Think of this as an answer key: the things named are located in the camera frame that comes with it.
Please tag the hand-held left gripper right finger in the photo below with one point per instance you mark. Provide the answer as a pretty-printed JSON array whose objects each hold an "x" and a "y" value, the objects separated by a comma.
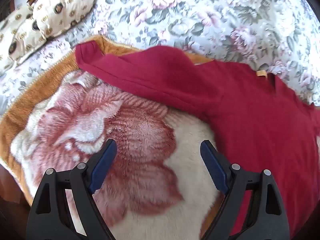
[{"x": 214, "y": 167}]

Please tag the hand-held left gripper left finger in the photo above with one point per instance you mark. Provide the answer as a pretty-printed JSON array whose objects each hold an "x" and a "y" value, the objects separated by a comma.
[{"x": 103, "y": 166}]

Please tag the red knit sweater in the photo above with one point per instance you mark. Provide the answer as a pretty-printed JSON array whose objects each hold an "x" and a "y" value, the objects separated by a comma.
[{"x": 250, "y": 117}]

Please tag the plush flower print blanket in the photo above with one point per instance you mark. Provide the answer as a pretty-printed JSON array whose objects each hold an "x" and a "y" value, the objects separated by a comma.
[{"x": 140, "y": 130}]

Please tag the floral bedspread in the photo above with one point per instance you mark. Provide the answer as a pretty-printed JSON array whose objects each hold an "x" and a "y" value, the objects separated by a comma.
[{"x": 200, "y": 17}]

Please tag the cream patterned pillow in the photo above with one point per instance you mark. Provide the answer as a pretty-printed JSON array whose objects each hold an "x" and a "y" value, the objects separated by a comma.
[
  {"x": 17, "y": 32},
  {"x": 62, "y": 5}
]

